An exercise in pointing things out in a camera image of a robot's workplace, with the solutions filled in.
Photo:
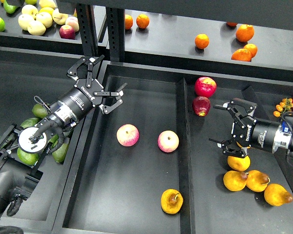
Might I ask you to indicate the black centre tray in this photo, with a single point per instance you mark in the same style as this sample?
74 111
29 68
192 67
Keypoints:
120 188

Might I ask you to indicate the bright red apple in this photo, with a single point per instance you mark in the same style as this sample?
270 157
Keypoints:
205 86

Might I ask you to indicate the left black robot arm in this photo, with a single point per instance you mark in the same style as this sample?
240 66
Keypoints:
18 180

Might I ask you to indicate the black shelf post left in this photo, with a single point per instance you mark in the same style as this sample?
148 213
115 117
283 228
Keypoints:
86 19

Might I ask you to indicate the small right shelf orange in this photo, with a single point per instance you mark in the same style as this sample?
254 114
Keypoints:
252 48

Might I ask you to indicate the upper yellow pear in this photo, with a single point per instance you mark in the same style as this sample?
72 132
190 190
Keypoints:
277 195

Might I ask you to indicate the lower left yellow pear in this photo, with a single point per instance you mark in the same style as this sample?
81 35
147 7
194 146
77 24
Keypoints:
235 180

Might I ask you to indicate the pale yellow pear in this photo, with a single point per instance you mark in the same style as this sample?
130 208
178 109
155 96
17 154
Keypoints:
36 28

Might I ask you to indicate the black shelf post right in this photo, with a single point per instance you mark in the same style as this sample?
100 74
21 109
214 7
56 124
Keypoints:
115 19

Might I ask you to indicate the dark red shelf apple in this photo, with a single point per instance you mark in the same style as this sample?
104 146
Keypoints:
67 32

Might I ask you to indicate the large right shelf orange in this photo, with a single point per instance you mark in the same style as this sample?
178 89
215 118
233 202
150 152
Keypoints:
245 33

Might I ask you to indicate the black tray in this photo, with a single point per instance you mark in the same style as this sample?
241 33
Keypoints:
23 75
120 188

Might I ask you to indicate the pink apple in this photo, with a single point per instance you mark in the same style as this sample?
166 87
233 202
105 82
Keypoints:
168 141
127 135

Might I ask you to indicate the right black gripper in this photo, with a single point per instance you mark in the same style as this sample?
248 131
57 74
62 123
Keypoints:
250 131

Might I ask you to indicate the black shelf post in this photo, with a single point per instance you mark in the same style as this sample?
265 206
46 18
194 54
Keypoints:
115 19
86 19

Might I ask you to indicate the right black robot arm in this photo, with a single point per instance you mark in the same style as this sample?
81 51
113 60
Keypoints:
286 129

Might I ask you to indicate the left shelf orange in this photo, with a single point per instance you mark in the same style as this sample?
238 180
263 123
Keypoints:
128 22

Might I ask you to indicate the centre shelf orange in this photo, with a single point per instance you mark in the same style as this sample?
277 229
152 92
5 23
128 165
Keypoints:
201 41

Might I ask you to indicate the front right shelf orange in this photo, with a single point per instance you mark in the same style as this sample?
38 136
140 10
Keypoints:
241 55

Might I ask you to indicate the middle yellow pear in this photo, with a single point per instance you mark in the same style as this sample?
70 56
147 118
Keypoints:
239 164

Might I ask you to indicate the yellow pear with brown spot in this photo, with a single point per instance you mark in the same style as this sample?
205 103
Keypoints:
171 201

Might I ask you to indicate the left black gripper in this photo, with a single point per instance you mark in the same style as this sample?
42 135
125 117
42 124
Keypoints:
88 93

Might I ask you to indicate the left pink apple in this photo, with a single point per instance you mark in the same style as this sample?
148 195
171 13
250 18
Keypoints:
127 135

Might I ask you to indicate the right pink apple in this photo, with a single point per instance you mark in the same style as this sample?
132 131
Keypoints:
168 141

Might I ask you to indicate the black left tray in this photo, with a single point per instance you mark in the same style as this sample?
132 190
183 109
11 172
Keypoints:
23 75

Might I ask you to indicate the orange cherry tomato bunch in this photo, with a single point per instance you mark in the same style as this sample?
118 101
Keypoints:
285 105

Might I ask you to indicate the lower right yellow pear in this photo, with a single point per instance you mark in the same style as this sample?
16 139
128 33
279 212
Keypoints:
257 181

